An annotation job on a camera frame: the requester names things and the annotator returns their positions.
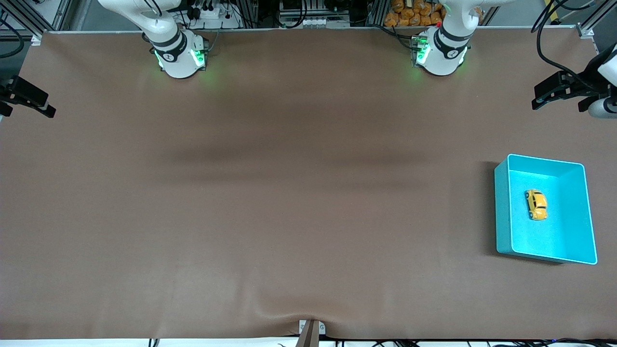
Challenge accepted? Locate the yellow beetle toy car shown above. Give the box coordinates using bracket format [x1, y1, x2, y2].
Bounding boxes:
[524, 188, 549, 221]

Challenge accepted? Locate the turquoise plastic bin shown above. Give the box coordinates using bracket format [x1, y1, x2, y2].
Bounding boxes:
[494, 153, 598, 266]

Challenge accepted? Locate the bag of orange fruit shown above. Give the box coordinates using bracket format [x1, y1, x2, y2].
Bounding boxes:
[384, 0, 446, 27]

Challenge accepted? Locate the white power strip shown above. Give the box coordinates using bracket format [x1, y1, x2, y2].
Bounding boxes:
[190, 4, 234, 25]

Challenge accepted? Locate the brown table mat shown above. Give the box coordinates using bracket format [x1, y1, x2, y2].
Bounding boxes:
[0, 27, 617, 340]

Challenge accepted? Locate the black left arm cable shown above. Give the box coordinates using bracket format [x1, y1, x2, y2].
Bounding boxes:
[530, 0, 596, 92]

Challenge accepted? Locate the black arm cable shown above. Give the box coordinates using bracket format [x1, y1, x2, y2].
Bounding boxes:
[0, 17, 25, 61]
[530, 0, 596, 92]

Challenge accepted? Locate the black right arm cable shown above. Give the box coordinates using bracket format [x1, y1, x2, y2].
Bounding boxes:
[0, 17, 25, 61]

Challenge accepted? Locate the aluminium frame post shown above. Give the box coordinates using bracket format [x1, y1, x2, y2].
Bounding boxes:
[576, 0, 617, 40]

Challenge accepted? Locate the metal table clamp bracket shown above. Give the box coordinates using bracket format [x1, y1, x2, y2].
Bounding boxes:
[298, 319, 327, 347]

